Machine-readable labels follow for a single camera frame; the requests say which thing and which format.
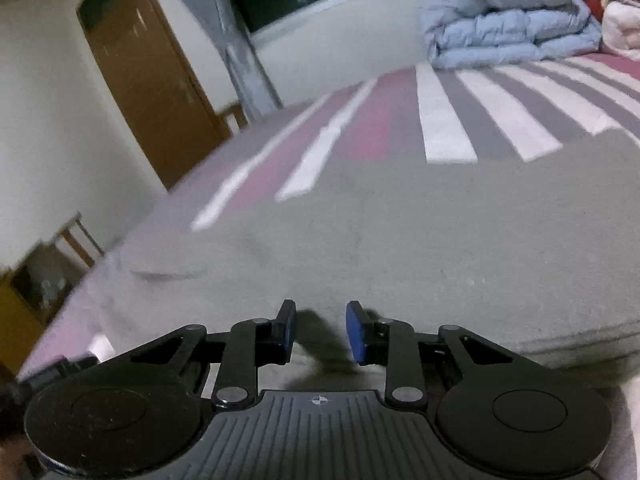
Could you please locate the yellow wooden cabinet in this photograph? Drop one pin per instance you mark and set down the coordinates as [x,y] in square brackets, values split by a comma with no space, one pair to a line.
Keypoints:
[17,330]

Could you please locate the gray curtain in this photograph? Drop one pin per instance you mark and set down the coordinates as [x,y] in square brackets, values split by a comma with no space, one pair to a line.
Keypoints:
[240,60]

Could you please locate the folded white blanket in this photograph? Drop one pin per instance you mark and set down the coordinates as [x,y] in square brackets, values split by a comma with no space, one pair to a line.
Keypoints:
[622,30]

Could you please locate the gray pants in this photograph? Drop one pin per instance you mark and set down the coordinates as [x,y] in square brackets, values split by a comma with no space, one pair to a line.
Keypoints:
[425,240]

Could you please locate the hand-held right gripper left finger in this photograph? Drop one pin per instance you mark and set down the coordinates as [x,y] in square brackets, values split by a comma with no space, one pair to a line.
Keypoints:
[287,330]

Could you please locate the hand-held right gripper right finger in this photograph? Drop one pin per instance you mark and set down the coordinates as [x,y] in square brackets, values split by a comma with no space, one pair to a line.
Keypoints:
[355,332]

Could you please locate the brown wooden door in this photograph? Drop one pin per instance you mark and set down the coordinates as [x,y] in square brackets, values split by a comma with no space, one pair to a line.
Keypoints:
[150,75]

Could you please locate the striped bed sheet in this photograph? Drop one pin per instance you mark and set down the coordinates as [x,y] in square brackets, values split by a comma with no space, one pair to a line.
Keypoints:
[450,120]

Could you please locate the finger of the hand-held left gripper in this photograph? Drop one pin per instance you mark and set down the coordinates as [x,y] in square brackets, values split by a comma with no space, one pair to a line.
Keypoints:
[55,372]

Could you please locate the wooden chair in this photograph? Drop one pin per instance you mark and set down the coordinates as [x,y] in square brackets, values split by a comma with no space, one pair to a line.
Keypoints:
[75,240]
[235,117]

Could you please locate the folded light blue duvet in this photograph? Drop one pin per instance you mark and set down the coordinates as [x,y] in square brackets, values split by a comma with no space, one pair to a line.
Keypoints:
[505,25]

